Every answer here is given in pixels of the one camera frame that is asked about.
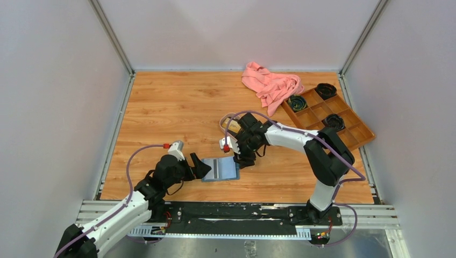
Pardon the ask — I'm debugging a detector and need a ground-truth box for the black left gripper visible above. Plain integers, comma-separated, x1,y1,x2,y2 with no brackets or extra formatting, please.
165,153,211,189

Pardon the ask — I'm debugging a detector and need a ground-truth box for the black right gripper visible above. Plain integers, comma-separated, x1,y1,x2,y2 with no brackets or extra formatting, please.
231,137,263,169

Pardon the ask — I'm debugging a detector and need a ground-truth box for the white striped card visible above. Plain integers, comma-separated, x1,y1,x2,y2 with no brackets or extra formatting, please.
202,158,219,182

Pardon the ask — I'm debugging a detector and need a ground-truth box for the teal leather card holder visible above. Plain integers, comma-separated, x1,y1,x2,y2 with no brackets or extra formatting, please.
202,156,240,182

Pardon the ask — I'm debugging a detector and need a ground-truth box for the beige oval tray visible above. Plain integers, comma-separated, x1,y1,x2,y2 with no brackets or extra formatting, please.
219,113,241,137

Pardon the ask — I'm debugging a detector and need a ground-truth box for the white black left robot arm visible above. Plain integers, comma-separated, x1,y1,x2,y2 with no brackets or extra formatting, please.
54,153,211,257

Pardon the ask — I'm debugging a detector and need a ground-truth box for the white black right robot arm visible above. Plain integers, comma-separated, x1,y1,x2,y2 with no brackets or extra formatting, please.
220,112,354,225

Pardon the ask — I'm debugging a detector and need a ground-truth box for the gold credit card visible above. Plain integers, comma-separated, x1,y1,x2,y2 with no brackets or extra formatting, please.
222,118,241,135

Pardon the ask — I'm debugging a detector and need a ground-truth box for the pink cloth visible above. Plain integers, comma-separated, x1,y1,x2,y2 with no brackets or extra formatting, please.
241,62,304,117

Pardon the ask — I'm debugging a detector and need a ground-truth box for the rolled tie orange pattern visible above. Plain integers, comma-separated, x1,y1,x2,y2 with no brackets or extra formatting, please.
315,83,337,101

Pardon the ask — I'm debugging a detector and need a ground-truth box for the wooden compartment organizer tray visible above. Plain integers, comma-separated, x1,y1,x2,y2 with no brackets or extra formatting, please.
281,83,375,150

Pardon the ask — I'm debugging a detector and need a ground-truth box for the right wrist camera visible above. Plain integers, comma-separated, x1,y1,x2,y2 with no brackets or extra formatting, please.
219,136,240,154

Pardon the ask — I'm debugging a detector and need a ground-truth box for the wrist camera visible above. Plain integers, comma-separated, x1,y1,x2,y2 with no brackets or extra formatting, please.
219,136,240,154
168,140,186,161

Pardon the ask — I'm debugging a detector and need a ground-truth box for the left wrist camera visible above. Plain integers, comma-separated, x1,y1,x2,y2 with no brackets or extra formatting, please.
168,140,186,161

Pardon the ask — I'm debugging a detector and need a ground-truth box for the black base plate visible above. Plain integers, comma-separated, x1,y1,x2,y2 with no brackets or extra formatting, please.
145,202,343,237

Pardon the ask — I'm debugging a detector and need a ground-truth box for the aluminium frame rail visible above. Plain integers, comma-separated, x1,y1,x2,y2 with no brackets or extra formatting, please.
55,192,400,257

